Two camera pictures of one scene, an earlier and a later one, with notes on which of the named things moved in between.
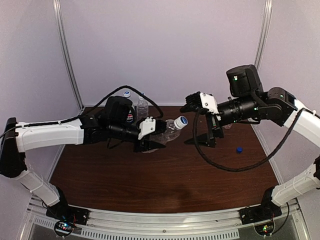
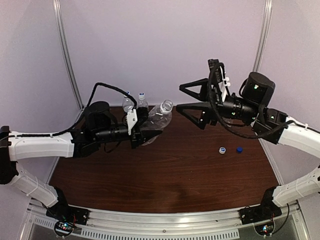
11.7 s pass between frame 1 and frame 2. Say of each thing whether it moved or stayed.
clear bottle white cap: moved
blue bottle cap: stayed
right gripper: moved
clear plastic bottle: stayed
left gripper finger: moved
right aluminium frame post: stayed
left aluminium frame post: stayed
